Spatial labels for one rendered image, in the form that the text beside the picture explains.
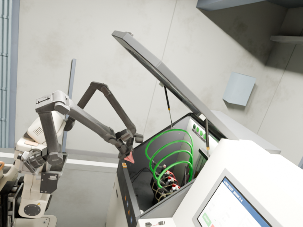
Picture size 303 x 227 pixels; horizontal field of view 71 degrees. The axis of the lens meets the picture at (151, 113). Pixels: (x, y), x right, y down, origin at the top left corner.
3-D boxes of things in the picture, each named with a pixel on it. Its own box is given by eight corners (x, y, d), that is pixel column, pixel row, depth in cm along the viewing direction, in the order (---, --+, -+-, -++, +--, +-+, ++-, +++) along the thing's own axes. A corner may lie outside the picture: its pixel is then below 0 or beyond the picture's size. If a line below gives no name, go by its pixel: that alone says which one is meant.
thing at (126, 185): (117, 174, 189) (120, 159, 184) (121, 174, 191) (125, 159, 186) (130, 236, 134) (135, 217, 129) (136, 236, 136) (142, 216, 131)
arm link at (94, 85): (94, 75, 159) (92, 77, 149) (110, 86, 162) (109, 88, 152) (62, 123, 164) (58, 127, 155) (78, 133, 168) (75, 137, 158)
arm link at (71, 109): (50, 94, 102) (50, 109, 94) (59, 87, 101) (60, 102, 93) (107, 133, 132) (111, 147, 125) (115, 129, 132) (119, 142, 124)
